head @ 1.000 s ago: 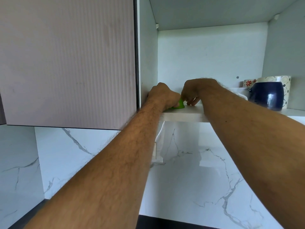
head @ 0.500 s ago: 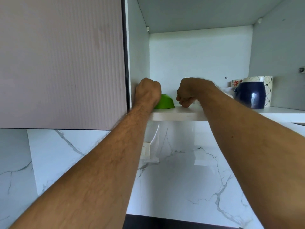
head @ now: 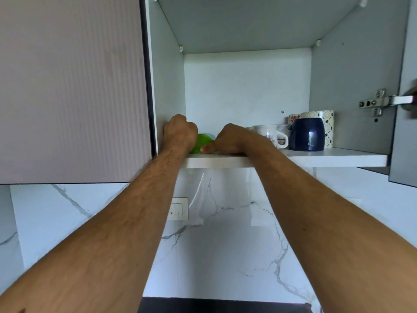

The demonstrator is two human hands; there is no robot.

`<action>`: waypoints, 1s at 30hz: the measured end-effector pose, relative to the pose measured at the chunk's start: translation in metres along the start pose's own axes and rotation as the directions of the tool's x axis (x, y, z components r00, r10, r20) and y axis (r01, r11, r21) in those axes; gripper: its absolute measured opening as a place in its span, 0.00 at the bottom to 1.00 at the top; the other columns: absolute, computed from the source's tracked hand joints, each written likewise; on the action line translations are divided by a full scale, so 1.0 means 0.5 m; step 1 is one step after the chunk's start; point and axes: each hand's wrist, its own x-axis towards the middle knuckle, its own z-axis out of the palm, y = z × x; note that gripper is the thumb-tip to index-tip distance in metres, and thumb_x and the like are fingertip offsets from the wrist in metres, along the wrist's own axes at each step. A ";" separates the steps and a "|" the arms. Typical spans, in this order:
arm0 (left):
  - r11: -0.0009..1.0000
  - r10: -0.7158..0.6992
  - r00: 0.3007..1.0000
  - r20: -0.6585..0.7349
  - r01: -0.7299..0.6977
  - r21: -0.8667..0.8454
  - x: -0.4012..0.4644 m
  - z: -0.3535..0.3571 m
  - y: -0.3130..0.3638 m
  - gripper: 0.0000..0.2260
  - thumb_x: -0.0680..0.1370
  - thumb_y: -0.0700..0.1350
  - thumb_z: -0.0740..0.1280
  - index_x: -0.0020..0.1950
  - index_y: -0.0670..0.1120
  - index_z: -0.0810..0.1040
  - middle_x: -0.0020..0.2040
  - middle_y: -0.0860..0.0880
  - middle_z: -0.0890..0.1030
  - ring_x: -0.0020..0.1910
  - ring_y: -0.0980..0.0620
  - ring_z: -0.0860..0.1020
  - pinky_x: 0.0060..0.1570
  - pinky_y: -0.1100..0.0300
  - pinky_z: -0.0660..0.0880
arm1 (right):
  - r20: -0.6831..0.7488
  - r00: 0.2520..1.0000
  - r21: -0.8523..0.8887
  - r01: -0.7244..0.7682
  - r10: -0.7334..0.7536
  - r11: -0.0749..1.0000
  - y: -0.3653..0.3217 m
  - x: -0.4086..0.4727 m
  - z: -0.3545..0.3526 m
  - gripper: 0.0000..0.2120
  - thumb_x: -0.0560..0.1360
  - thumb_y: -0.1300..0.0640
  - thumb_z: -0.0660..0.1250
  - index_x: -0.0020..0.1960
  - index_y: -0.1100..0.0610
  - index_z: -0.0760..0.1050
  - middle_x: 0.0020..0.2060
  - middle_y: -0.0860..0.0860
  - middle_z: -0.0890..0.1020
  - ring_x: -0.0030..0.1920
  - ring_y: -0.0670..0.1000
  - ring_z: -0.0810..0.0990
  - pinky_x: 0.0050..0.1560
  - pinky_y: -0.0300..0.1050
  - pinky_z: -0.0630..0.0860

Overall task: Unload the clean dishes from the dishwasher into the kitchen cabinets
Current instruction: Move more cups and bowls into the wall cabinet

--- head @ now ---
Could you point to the person's right hand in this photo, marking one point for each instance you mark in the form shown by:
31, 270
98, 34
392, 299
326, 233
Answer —
233, 140

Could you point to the person's left hand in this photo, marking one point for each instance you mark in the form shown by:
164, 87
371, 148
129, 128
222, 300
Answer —
177, 133

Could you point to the person's left fingers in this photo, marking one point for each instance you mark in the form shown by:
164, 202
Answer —
187, 126

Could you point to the person's right thumb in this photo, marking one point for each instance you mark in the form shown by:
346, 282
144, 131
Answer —
208, 148

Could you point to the green plastic container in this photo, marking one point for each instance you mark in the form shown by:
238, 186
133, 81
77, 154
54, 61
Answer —
203, 142

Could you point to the person's right forearm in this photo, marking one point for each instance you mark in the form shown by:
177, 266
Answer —
325, 231

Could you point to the person's left forearm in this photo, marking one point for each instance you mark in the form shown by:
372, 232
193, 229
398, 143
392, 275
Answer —
107, 234

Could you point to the white floral cup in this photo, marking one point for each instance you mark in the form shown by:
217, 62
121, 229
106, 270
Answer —
268, 133

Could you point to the white red-flower mug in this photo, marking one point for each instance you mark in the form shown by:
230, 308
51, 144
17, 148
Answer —
294, 118

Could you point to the navy blue mug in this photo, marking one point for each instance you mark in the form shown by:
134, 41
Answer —
307, 135

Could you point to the white cabinet shelf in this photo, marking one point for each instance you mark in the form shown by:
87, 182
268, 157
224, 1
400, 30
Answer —
325, 158

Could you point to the white patterned mug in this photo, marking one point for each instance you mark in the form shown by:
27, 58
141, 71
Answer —
327, 123

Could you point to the ribbed pale cabinet door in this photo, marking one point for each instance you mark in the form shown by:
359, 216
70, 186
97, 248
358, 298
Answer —
71, 87

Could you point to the black appliance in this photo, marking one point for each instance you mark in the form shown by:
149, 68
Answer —
224, 305

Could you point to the metal cabinet hinge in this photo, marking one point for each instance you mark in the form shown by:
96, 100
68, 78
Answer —
379, 102

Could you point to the grey open cabinet door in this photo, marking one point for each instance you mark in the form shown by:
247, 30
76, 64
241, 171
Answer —
405, 146

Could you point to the white wall switch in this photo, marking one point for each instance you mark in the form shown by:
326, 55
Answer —
178, 209

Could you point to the grey wall cabinet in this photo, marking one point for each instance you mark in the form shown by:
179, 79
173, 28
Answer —
247, 78

